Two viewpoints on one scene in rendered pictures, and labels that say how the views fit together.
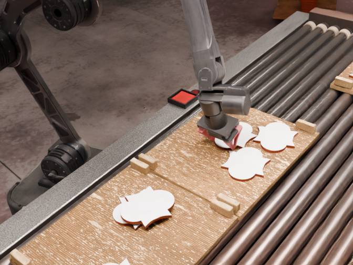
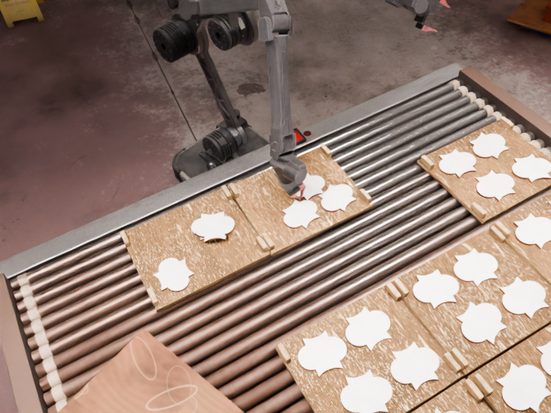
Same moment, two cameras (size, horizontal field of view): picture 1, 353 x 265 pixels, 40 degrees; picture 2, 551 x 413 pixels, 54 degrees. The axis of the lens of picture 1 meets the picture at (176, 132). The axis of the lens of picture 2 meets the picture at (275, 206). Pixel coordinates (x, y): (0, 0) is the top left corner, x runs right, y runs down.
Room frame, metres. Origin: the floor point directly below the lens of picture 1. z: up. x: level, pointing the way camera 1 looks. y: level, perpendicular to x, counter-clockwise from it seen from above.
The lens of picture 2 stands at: (-0.14, -0.57, 2.44)
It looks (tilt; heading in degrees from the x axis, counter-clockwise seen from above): 50 degrees down; 23
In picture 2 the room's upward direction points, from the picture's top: 5 degrees counter-clockwise
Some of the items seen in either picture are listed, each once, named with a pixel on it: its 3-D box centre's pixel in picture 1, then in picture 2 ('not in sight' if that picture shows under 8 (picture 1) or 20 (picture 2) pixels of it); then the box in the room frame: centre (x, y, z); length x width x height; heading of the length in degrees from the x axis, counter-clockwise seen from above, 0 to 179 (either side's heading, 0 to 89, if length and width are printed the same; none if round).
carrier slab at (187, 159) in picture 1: (229, 149); (298, 197); (1.08, -0.15, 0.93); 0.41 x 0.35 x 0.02; 137
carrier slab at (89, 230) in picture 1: (126, 239); (193, 245); (0.77, 0.14, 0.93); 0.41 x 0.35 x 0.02; 138
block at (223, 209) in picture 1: (221, 207); (261, 243); (0.83, -0.09, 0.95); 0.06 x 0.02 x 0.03; 48
